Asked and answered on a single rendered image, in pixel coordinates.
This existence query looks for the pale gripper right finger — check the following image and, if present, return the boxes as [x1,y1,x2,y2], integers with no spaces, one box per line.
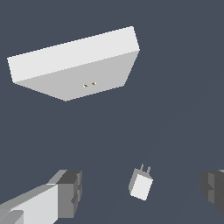
[199,169,224,216]

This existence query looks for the white two-prong charger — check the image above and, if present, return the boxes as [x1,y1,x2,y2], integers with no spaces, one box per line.
[128,163,154,202]

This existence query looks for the white wall socket block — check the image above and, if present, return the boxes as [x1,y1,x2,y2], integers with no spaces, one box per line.
[6,25,141,102]

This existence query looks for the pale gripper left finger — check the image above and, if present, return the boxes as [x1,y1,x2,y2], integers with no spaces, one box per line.
[0,169,83,224]

